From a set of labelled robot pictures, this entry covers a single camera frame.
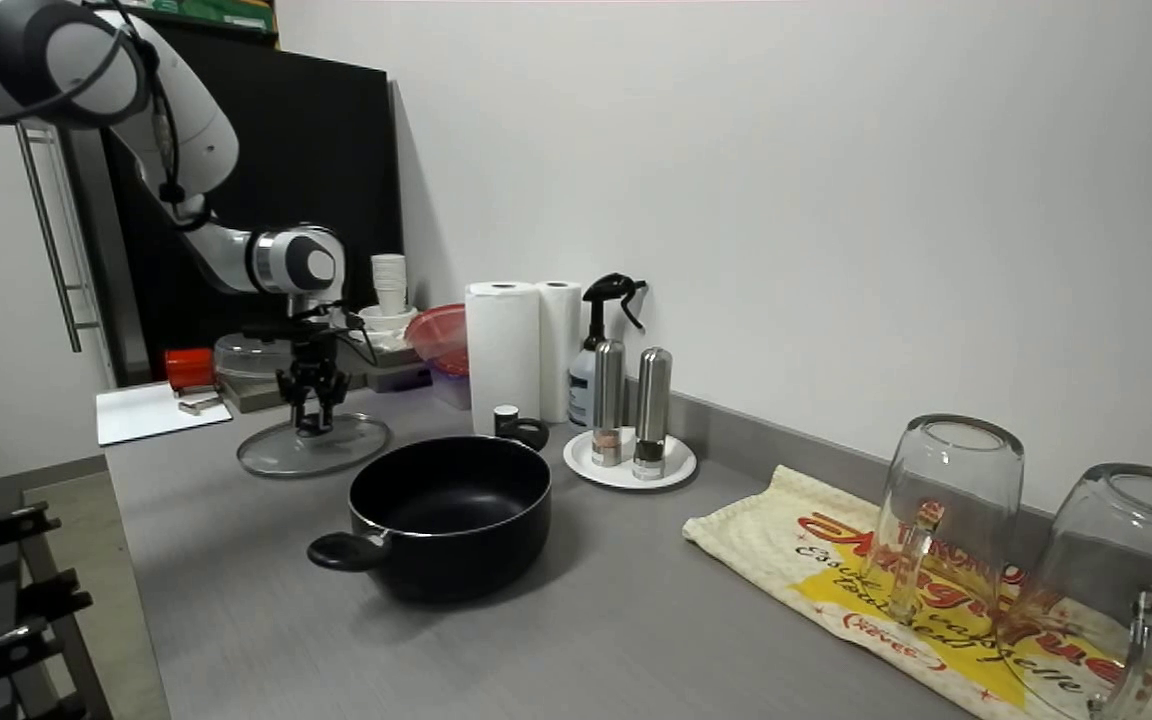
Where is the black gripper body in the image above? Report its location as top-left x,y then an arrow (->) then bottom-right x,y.
275,306 -> 349,400

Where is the glass pot lid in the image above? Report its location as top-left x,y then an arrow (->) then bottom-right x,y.
237,414 -> 393,479

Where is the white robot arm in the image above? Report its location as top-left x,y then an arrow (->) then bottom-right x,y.
0,0 -> 349,406

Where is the black cooking pot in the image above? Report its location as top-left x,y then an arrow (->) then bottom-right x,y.
310,438 -> 554,606

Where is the clear plastic container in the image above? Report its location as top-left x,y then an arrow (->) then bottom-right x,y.
213,334 -> 292,391

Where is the stack of white cups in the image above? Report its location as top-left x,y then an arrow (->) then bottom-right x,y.
374,253 -> 409,312

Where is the white sheet on counter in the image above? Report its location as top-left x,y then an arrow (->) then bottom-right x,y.
98,384 -> 232,447

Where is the white paper towel roll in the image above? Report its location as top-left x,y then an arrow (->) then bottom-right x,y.
539,279 -> 579,422
465,279 -> 539,438

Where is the black monitor screen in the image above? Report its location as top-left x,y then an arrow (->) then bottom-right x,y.
103,20 -> 406,382

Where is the left steel grinder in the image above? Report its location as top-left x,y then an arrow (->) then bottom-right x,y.
593,339 -> 625,468

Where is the steel grinder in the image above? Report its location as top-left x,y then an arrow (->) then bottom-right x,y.
632,347 -> 671,479
593,339 -> 625,468

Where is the spray bottle black trigger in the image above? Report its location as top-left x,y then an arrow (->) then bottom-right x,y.
566,268 -> 651,432

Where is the right steel grinder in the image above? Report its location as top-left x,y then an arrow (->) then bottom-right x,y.
632,347 -> 671,479

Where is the white round plate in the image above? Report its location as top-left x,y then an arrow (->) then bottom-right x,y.
566,430 -> 697,492

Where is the left upturned glass jar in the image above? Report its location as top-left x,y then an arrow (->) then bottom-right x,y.
869,414 -> 1025,621

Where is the upturned glass jar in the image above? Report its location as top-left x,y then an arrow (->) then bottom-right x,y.
869,414 -> 1025,621
1025,466 -> 1152,687

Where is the printed cloth towel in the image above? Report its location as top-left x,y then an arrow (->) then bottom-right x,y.
683,466 -> 1152,720

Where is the right upturned glass jar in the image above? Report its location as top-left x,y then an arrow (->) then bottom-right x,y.
1025,466 -> 1152,687

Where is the small clear glass bottle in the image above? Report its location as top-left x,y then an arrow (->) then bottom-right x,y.
1092,589 -> 1152,720

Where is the dark grey rack frame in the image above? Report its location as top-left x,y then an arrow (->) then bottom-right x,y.
0,500 -> 111,720

